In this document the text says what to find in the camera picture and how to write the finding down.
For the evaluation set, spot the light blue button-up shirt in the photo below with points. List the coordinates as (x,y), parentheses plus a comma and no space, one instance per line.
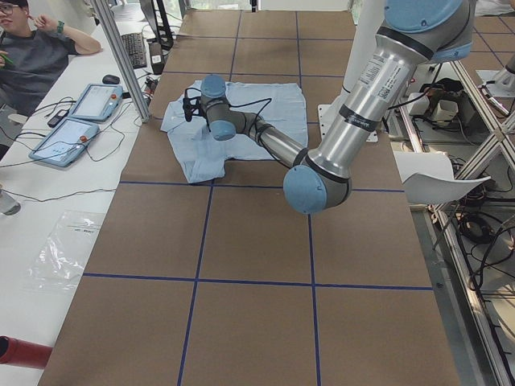
(202,151)

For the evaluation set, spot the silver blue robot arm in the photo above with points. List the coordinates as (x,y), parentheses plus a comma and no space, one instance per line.
(411,33)

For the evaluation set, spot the white curved paper sheet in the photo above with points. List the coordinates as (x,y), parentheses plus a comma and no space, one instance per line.
(428,178)

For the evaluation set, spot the upper blue teach pendant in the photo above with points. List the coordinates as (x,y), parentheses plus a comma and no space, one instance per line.
(97,102)

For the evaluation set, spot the blue teach pendant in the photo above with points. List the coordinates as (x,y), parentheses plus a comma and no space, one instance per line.
(65,143)
(97,102)

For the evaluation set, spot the black computer mouse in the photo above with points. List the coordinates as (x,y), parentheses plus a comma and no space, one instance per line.
(111,79)

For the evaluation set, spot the black keyboard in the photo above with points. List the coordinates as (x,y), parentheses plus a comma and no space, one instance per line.
(134,43)

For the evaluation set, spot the lower blue teach pendant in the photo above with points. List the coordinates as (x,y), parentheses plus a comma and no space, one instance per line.
(65,143)

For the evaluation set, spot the clear plastic bag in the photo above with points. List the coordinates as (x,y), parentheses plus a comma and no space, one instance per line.
(59,266)

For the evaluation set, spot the seated person in grey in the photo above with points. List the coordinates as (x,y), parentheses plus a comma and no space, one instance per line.
(35,51)

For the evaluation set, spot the red cylinder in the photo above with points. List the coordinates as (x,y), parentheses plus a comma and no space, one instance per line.
(21,353)

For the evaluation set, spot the wrist black camera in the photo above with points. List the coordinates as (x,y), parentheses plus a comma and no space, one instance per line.
(191,105)

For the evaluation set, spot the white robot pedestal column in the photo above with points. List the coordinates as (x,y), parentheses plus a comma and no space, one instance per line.
(368,16)

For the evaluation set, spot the aluminium frame post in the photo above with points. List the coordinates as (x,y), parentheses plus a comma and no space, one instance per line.
(112,34)

